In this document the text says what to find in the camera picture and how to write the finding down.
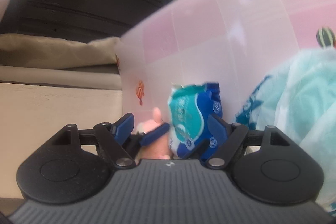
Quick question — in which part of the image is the pink white plush toy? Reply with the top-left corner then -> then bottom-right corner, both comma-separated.
136,107 -> 174,160

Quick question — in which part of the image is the beige cloth cushion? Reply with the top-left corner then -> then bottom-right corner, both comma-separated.
0,34 -> 121,69

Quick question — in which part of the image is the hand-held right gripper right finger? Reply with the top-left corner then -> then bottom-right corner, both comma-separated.
201,114 -> 290,169

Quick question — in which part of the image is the white plastic bag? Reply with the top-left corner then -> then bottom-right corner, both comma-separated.
234,49 -> 336,214

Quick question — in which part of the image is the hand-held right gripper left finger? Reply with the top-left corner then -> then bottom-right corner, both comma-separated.
51,113 -> 135,169

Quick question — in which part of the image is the blue wet wipes pack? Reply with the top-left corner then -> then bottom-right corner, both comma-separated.
167,82 -> 223,159

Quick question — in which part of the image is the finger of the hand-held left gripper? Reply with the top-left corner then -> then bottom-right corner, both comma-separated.
126,123 -> 171,159

